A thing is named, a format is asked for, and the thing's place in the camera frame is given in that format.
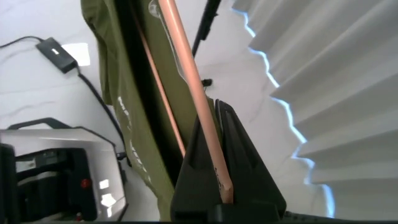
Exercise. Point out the pink clothes hanger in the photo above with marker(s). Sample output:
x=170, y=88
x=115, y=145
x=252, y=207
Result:
x=191, y=77

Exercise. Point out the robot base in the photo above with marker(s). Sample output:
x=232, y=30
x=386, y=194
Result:
x=62, y=140

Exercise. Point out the green long-sleeved shirt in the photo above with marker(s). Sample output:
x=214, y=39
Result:
x=124, y=77

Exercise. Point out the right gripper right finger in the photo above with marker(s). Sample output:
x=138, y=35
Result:
x=255, y=186

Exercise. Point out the white curtain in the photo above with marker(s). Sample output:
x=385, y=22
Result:
x=342, y=77

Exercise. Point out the black power adapter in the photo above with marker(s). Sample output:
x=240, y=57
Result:
x=57, y=56

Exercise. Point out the black clothes rack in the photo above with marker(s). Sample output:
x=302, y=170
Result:
x=205, y=25

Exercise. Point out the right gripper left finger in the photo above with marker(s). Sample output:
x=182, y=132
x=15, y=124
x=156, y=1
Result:
x=192, y=186

